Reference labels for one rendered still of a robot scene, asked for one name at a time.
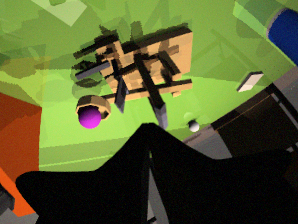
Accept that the small white ball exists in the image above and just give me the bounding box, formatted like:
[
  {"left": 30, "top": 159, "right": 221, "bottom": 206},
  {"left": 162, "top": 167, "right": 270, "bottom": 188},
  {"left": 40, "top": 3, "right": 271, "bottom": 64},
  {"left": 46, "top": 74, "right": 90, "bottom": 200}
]
[{"left": 189, "top": 121, "right": 200, "bottom": 132}]

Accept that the purple ball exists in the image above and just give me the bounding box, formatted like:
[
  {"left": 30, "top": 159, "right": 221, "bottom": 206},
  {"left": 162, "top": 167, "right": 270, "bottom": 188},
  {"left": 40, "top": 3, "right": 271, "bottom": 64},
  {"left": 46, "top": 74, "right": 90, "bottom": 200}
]
[{"left": 78, "top": 105, "right": 101, "bottom": 128}]

